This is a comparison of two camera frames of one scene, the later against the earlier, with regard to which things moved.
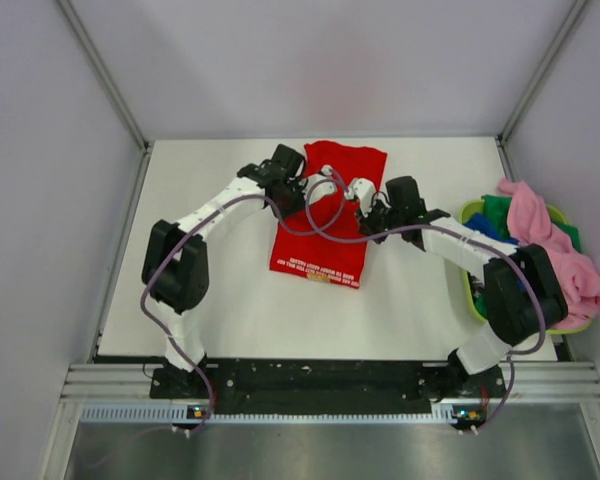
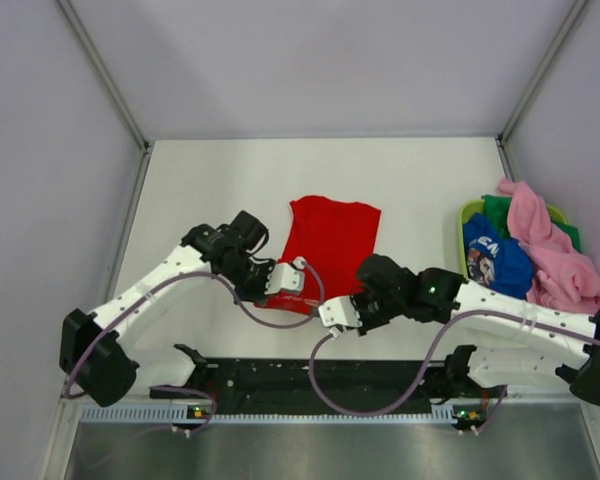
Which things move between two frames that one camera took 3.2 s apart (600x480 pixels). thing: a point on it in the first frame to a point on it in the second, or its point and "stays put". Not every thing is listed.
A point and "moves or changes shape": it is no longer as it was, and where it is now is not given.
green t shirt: x=495 y=208 stays put
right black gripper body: x=379 y=216 to x=374 y=310
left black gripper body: x=293 y=198 to x=249 y=279
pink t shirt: x=584 y=285 stays put
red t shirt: x=323 y=241 moves or changes shape
